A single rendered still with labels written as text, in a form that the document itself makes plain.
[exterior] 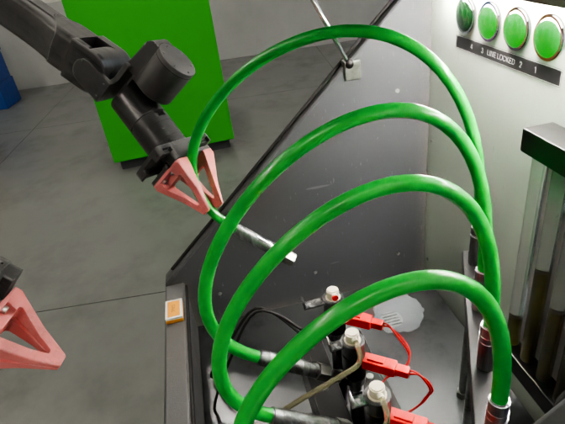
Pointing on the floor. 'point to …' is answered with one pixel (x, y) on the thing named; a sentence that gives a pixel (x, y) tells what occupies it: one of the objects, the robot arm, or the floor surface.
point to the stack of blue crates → (7, 87)
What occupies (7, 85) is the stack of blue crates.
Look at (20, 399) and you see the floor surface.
